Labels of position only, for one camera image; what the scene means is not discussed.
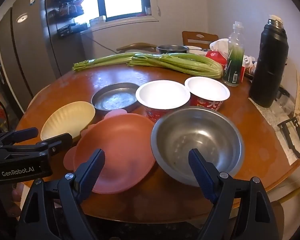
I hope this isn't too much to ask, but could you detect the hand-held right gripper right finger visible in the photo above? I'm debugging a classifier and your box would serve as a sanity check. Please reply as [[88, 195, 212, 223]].
[[188, 149, 280, 240]]

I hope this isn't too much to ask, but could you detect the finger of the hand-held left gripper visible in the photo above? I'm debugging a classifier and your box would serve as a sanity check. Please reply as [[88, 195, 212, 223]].
[[0, 133, 73, 167], [0, 127, 39, 147]]

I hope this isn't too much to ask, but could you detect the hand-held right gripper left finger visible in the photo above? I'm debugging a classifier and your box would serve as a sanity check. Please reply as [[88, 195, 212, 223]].
[[17, 149, 106, 240]]

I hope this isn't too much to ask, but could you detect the yellow plastic bowl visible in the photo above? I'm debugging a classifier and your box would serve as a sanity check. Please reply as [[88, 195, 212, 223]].
[[40, 101, 96, 142]]

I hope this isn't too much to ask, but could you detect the large steel bowl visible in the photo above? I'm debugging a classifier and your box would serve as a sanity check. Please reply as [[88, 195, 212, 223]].
[[151, 107, 245, 188]]

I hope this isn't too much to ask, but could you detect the pink plastic plate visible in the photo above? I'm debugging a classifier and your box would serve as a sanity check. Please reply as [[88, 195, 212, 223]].
[[64, 109, 157, 195]]

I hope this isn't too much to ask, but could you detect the shallow steel plate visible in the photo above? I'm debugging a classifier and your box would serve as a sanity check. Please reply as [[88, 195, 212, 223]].
[[91, 82, 140, 113]]

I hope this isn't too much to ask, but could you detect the red paper noodle bowl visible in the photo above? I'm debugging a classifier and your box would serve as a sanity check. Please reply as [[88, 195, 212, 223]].
[[184, 76, 230, 112], [135, 80, 191, 123]]

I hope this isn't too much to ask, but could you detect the person's left hand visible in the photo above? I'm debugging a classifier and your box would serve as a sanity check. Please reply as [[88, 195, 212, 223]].
[[11, 181, 24, 218]]

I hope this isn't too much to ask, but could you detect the glass door cabinet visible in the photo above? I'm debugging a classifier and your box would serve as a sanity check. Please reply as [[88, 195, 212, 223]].
[[0, 17, 24, 137]]

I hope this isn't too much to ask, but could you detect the grey refrigerator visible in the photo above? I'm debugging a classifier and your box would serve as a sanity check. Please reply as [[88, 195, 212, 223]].
[[0, 0, 62, 113]]

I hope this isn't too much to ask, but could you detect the slim celery bunch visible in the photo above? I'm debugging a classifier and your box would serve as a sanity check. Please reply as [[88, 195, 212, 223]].
[[72, 52, 143, 72]]

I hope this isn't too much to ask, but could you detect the white patterned table mat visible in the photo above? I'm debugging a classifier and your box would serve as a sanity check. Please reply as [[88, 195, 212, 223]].
[[255, 100, 300, 165]]

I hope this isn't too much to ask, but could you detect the black metal stand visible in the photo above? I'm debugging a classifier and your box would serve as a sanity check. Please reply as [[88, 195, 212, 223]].
[[277, 117, 300, 158]]

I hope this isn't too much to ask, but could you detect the clear glass jug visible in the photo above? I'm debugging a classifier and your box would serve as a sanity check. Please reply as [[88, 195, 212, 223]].
[[275, 86, 294, 115]]

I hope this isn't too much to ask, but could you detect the thick celery bunch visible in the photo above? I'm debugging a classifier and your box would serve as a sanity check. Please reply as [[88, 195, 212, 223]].
[[127, 52, 224, 79]]

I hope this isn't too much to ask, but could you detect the clear plastic bottle green label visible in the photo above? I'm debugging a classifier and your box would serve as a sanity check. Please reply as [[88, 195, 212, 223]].
[[222, 21, 246, 87]]

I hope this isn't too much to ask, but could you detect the wooden chair curved back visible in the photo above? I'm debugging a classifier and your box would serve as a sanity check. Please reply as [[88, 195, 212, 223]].
[[116, 42, 157, 54]]

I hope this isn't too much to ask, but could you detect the red tissue pack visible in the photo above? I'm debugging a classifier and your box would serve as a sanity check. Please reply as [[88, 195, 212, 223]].
[[205, 38, 229, 70]]

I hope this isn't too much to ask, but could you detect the steel pot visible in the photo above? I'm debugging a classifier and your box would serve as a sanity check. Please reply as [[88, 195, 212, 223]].
[[156, 44, 188, 55]]

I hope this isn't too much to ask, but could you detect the black thermos flask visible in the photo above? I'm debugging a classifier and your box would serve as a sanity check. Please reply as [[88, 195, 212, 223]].
[[249, 15, 290, 108]]

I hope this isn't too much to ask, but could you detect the wooden chair cutout back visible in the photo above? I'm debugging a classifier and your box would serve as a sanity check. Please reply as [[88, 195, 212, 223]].
[[182, 31, 219, 49]]

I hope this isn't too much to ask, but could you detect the black power cable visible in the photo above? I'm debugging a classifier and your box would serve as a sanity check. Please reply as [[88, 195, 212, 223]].
[[85, 34, 118, 50]]

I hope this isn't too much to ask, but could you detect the black wire rack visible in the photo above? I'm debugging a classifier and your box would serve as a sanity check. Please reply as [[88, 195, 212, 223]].
[[57, 23, 90, 37]]

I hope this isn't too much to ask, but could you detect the wire rack with snack packets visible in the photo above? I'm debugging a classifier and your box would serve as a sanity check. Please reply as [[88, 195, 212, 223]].
[[54, 2, 85, 18]]

